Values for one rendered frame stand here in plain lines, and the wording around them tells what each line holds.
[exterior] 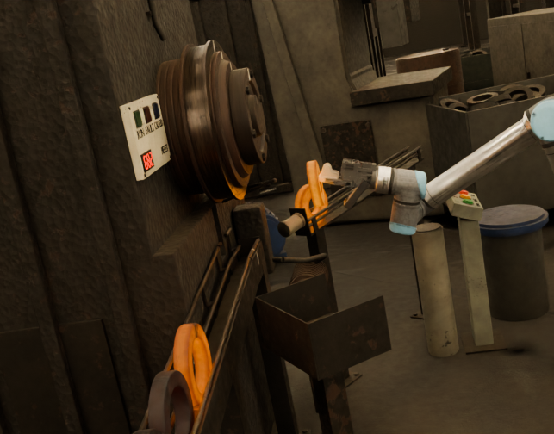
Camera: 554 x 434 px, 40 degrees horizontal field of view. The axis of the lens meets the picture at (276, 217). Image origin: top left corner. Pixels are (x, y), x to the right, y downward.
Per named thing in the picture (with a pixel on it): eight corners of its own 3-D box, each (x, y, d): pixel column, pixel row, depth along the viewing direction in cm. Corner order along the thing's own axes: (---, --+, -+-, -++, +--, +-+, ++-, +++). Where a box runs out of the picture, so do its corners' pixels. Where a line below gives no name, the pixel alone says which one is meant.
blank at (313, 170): (305, 169, 246) (314, 167, 245) (307, 156, 260) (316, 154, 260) (314, 213, 251) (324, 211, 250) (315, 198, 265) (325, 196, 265)
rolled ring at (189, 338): (183, 375, 151) (168, 376, 152) (208, 425, 163) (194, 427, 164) (193, 305, 165) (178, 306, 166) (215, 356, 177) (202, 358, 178)
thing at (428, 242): (429, 359, 297) (411, 233, 284) (427, 346, 308) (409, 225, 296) (460, 356, 295) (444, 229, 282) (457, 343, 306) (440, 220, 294)
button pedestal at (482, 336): (466, 357, 293) (446, 204, 278) (459, 331, 316) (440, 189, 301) (508, 352, 290) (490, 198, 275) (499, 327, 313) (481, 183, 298)
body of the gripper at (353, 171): (341, 158, 256) (376, 162, 255) (338, 182, 258) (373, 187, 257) (340, 162, 249) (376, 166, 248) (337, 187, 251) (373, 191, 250)
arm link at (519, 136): (563, 83, 241) (399, 196, 275) (560, 88, 230) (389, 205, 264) (586, 112, 241) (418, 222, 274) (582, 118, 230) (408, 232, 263)
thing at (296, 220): (279, 237, 270) (275, 221, 268) (295, 226, 276) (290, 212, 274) (291, 238, 266) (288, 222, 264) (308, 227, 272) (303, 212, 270)
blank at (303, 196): (310, 234, 280) (317, 234, 278) (288, 209, 271) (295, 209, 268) (326, 201, 287) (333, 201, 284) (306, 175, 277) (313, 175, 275)
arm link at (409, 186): (425, 204, 248) (429, 176, 245) (387, 200, 249) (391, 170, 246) (423, 196, 257) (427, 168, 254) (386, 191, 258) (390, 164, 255)
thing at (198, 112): (207, 220, 206) (170, 47, 195) (236, 183, 251) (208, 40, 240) (229, 217, 205) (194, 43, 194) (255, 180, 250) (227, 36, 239)
